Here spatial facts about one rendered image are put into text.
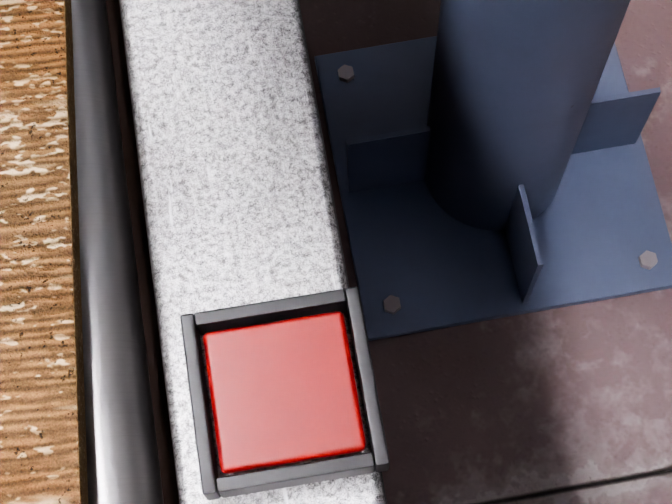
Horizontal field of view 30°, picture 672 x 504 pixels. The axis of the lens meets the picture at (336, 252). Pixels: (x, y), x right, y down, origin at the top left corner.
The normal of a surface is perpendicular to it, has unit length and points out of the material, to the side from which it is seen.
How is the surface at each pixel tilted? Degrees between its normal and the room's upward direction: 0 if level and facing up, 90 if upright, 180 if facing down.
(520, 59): 90
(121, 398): 31
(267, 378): 0
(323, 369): 0
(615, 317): 0
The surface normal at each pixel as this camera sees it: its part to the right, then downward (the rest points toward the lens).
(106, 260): 0.50, -0.36
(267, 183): -0.02, -0.33
